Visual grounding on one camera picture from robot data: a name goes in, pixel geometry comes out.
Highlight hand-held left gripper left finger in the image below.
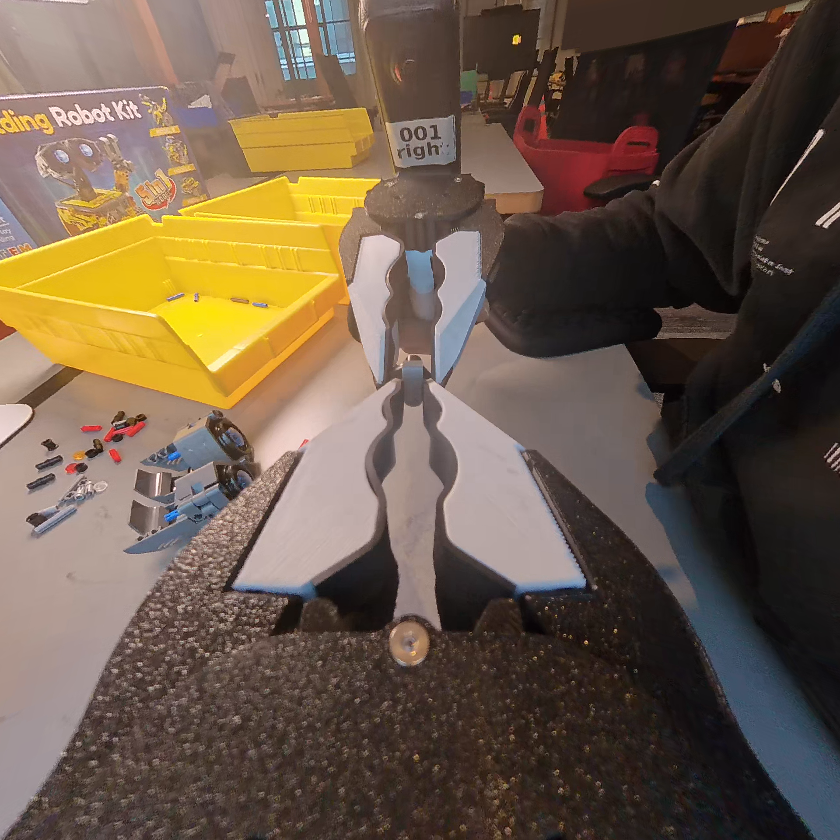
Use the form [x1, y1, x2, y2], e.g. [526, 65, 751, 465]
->
[231, 379, 401, 596]

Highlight scattered small building pieces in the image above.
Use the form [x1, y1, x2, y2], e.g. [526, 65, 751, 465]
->
[25, 410, 148, 536]

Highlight robot kit box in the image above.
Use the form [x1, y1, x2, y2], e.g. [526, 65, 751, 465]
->
[0, 85, 211, 249]

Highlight grey desk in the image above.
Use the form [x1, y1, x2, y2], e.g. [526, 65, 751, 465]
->
[0, 322, 840, 840]

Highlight yellow bin with dividers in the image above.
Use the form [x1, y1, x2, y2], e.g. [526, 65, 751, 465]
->
[0, 213, 349, 409]

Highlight grey toy robot head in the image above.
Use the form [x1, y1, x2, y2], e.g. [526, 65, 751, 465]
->
[125, 410, 260, 555]

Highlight person's right forearm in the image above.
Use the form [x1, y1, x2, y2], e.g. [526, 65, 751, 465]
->
[486, 131, 788, 358]

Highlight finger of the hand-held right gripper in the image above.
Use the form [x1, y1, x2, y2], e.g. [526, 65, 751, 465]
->
[346, 234, 404, 386]
[430, 230, 488, 388]

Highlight black armrest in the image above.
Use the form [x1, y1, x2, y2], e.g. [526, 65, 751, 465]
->
[583, 174, 657, 201]

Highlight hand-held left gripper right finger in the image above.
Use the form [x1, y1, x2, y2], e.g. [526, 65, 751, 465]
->
[425, 381, 587, 595]

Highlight white board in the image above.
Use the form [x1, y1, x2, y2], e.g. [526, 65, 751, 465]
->
[0, 403, 34, 450]

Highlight table with wooden edge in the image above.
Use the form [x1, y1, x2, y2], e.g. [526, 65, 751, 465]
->
[459, 121, 546, 214]

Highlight yellow storage bin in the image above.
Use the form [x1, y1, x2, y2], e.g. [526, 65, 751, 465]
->
[177, 176, 382, 306]
[228, 107, 375, 175]

